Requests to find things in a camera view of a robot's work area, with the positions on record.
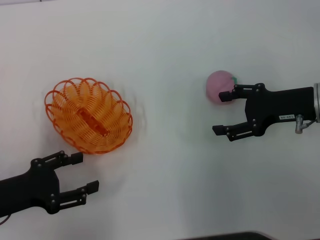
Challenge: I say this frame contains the orange woven plastic basket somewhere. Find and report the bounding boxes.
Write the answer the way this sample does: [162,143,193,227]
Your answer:
[44,76,134,156]

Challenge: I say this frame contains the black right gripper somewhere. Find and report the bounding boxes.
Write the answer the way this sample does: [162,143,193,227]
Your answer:
[212,83,317,143]

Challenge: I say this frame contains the dark robot torso edge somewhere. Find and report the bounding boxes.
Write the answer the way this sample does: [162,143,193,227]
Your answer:
[174,231,272,240]

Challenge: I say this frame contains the right gripper connector cable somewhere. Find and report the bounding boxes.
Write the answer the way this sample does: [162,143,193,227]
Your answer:
[294,114,319,134]

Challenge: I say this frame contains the pink peach with green stem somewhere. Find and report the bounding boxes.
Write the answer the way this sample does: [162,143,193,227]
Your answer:
[205,70,241,105]

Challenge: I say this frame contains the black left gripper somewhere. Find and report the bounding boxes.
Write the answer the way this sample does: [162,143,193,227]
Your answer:
[0,150,100,219]

